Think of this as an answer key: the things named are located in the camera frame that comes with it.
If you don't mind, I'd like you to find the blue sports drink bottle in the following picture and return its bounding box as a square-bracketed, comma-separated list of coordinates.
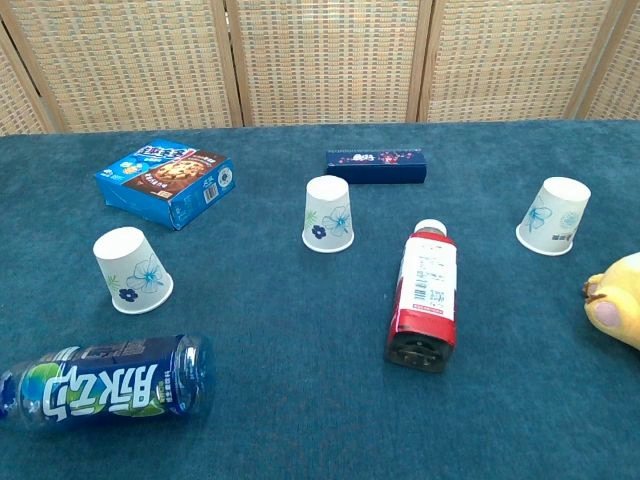
[0, 334, 217, 435]

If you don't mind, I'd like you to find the woven bamboo folding screen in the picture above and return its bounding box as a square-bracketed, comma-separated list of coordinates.
[0, 0, 640, 137]

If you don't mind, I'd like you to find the yellow plush duck toy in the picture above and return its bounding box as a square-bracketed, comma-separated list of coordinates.
[582, 251, 640, 351]

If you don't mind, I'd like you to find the teal table cloth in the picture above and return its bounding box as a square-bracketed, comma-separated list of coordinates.
[0, 118, 640, 480]

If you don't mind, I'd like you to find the long dark blue box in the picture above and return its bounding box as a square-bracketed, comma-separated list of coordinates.
[325, 148, 430, 185]

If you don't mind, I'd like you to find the red drink bottle white label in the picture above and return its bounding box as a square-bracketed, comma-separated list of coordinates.
[383, 218, 459, 374]

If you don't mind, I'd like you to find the white floral paper cup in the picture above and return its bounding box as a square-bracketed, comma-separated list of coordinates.
[515, 176, 592, 257]
[93, 226, 174, 315]
[301, 175, 356, 254]

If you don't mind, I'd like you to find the blue cookie box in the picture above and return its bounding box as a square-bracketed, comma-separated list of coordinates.
[94, 139, 236, 232]

